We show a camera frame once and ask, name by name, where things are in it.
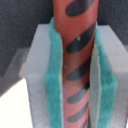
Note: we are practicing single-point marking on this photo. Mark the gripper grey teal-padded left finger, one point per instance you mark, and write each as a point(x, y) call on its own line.
point(43, 73)

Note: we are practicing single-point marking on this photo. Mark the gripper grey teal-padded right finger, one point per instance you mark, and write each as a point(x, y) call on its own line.
point(108, 81)

